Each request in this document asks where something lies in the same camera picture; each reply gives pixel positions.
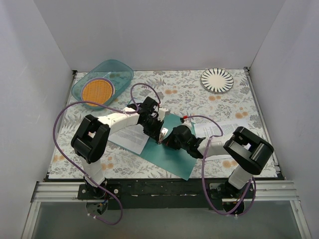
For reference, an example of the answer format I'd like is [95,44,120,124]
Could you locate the floral tablecloth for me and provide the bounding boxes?
[48,70,266,179]

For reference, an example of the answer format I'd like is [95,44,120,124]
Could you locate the printed paper sheet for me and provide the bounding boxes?
[193,119,250,161]
[109,125,149,155]

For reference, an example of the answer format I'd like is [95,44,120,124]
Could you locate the striped white ceramic plate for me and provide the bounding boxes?
[200,68,234,94]

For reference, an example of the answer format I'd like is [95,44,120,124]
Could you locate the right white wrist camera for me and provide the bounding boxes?
[180,117,195,133]

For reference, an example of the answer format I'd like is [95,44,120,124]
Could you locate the orange woven coaster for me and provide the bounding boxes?
[81,78,115,104]

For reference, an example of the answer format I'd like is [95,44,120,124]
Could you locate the purple cable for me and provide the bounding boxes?
[182,115,256,215]
[53,83,162,226]

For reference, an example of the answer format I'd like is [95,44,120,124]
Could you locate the teal transparent plastic container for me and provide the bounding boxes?
[71,59,134,111]

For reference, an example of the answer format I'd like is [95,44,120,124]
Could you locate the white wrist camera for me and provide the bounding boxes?
[157,107,170,121]
[180,117,195,133]

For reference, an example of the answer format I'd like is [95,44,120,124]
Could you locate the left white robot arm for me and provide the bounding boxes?
[71,97,168,199]

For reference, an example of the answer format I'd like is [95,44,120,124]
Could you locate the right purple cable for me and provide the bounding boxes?
[182,115,256,215]

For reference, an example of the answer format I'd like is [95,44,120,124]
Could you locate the teal plastic folder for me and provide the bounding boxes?
[122,125,196,180]

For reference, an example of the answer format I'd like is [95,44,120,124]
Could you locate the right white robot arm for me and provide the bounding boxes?
[162,124,274,198]

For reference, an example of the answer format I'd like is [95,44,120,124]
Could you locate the aluminium frame rail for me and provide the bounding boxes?
[31,182,81,202]

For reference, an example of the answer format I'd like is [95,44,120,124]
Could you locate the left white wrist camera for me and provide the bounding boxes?
[157,107,170,121]

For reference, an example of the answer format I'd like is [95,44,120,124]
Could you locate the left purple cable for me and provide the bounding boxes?
[53,83,162,226]

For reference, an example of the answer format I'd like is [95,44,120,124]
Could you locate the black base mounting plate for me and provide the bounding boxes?
[77,178,252,213]

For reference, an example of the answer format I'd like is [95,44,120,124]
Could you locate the metal folder clip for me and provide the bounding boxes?
[158,127,168,144]

